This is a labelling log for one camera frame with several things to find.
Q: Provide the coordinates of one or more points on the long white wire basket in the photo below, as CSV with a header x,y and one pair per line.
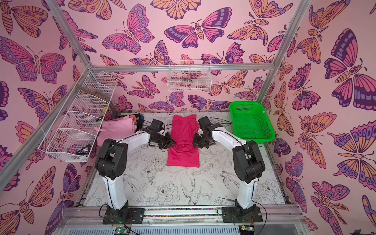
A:
x,y
85,109

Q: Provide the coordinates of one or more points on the left green circuit board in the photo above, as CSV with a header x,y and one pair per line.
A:
x,y
121,231

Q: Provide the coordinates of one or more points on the black triangle object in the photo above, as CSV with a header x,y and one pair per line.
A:
x,y
84,151

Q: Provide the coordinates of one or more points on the folded light pink t-shirt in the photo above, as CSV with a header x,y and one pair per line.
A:
x,y
116,129

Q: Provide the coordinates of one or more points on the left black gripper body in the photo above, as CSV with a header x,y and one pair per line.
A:
x,y
164,141

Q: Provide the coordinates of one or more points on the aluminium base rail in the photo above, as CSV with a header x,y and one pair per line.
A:
x,y
185,220

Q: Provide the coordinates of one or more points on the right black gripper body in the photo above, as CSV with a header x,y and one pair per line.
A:
x,y
198,141

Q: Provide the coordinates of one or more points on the green plastic basket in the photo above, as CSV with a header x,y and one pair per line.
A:
x,y
251,122

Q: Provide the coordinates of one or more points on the green circuit board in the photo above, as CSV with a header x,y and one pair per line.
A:
x,y
121,231
247,230

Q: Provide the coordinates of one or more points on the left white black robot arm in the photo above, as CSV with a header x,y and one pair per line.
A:
x,y
111,164

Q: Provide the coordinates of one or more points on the small white wire basket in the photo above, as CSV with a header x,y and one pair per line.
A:
x,y
189,75

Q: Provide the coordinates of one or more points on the right green circuit board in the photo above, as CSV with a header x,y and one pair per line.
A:
x,y
247,230

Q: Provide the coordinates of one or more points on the magenta t-shirt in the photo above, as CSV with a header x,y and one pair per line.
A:
x,y
183,153

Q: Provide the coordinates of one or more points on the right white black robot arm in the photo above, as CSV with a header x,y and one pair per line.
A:
x,y
248,166

